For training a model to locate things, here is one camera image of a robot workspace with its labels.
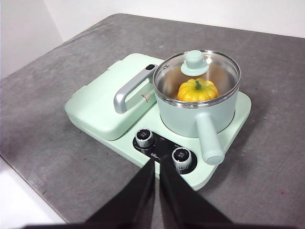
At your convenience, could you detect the mint green breakfast maker base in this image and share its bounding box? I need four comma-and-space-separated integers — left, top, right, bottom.
64, 52, 252, 191

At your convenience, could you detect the silver griddle cover handle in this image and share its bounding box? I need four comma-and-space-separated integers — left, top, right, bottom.
113, 63, 159, 114

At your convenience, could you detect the silver control knob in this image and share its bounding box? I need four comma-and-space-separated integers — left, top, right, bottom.
171, 147, 193, 170
135, 129, 155, 148

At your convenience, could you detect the mint green pot with handle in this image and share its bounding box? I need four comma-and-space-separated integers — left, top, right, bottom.
152, 49, 241, 166

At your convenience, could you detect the yellow toy pumpkin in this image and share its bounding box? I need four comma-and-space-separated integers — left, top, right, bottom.
177, 79, 219, 102

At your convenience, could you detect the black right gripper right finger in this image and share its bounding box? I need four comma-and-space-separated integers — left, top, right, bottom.
159, 158, 235, 226

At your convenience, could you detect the glass lid with green knob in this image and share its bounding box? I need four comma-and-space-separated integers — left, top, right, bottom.
153, 49, 240, 103

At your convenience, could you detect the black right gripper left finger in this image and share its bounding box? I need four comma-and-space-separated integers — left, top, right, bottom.
83, 159, 157, 226

